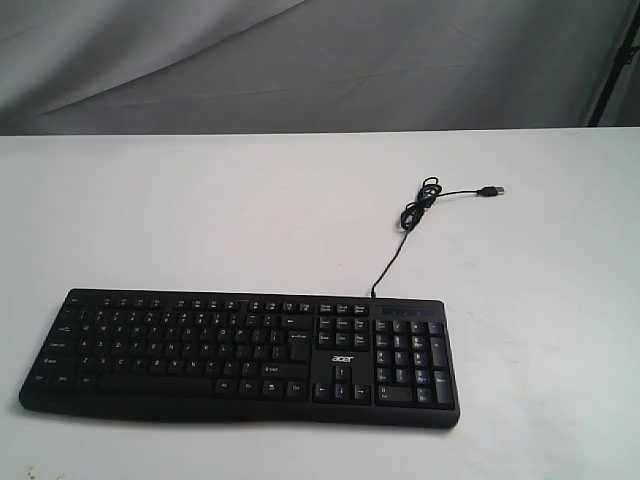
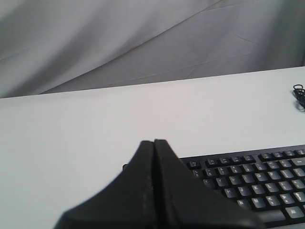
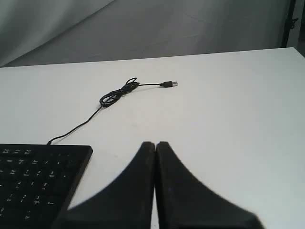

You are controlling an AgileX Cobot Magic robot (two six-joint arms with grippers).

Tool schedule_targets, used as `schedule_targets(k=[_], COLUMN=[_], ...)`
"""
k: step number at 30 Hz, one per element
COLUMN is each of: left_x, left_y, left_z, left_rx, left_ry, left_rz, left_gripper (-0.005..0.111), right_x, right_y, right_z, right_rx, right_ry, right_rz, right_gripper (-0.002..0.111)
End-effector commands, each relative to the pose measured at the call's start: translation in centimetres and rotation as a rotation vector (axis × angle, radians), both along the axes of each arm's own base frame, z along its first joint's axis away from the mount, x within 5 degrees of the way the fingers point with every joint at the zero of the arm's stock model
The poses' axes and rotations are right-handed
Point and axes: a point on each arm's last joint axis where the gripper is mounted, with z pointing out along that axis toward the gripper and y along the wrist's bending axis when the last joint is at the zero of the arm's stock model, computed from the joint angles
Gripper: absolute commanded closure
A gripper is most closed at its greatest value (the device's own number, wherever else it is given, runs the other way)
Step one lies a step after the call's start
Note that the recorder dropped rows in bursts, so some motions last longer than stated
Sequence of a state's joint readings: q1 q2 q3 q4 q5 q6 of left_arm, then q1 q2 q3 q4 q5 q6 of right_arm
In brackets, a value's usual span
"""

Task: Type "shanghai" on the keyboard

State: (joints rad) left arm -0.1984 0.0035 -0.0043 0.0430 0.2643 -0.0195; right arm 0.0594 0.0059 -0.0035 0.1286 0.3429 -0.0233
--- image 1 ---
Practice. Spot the black acer keyboard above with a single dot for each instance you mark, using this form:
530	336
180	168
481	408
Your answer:
243	357

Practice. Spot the grey backdrop cloth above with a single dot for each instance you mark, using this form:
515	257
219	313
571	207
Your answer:
240	67

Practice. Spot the black tripod stand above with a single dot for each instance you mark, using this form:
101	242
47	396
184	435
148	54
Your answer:
625	53

